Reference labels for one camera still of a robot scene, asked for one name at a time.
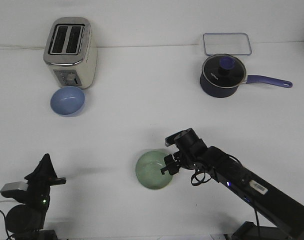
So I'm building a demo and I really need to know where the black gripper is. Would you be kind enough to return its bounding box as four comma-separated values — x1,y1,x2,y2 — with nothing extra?
24,153,66,200
160,128,208,176

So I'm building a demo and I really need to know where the green bowl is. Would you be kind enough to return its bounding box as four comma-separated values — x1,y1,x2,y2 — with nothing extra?
135,150,172,190

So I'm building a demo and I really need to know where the blue bowl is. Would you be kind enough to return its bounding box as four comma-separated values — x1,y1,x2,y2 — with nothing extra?
49,86,86,117

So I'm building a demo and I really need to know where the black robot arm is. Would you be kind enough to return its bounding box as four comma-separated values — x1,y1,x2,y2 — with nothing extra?
161,128,304,240
0,153,66,240

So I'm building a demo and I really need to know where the dark blue saucepan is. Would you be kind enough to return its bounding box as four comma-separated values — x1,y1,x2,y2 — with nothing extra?
200,75,293,98

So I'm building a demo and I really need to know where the glass pot lid blue knob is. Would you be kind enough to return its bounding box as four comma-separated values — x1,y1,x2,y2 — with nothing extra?
202,54,247,89

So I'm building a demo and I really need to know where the silver cream two-slot toaster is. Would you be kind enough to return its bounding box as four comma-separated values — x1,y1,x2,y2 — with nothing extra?
43,17,98,89

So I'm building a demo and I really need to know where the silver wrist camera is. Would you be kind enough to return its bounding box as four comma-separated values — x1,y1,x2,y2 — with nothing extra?
165,130,188,148
0,181,28,201

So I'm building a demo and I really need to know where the white toaster power cord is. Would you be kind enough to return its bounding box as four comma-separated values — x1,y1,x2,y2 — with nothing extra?
0,44,46,50

